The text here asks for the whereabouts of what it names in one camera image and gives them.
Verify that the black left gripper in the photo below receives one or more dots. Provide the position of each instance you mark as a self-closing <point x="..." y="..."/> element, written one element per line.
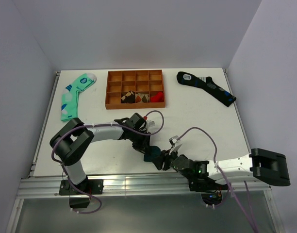
<point x="143" y="146"/>

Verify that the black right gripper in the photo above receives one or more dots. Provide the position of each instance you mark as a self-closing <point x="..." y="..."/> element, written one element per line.
<point x="164" y="157"/>

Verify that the dark green reindeer sock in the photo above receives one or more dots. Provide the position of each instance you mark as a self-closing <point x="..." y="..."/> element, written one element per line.
<point x="151" y="153"/>

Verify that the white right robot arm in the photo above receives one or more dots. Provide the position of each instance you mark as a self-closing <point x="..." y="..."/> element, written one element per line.
<point x="267" y="166"/>

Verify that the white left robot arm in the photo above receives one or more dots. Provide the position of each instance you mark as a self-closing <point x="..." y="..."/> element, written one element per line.
<point x="71" y="142"/>

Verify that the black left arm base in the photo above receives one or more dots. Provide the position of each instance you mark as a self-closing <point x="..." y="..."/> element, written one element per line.
<point x="91" y="187"/>

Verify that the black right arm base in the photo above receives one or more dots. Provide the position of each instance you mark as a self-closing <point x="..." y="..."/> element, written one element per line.
<point x="211" y="192"/>

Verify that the argyle patterned rolled sock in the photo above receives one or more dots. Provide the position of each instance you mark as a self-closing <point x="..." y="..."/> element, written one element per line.
<point x="142" y="97"/>

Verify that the dark brown rolled sock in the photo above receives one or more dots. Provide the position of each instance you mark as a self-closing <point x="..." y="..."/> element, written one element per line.
<point x="128" y="97"/>

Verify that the red rolled sock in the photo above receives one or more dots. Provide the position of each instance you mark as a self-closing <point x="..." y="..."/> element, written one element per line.
<point x="158" y="97"/>

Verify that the orange wooden compartment tray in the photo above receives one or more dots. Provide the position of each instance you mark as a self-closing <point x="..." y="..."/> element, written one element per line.
<point x="139" y="81"/>

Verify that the mint green patterned sock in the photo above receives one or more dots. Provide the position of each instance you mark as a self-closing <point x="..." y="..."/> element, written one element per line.
<point x="70" y="95"/>

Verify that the black and blue sock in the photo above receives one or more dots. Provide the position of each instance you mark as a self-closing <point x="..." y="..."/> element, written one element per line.
<point x="208" y="85"/>

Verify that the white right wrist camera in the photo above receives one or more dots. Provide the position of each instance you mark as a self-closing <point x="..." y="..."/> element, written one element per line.
<point x="176" y="143"/>

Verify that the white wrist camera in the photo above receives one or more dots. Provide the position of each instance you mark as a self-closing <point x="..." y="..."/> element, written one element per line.
<point x="149" y="122"/>
<point x="176" y="143"/>

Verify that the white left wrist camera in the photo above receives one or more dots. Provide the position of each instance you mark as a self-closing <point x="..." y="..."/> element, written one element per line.
<point x="149" y="122"/>

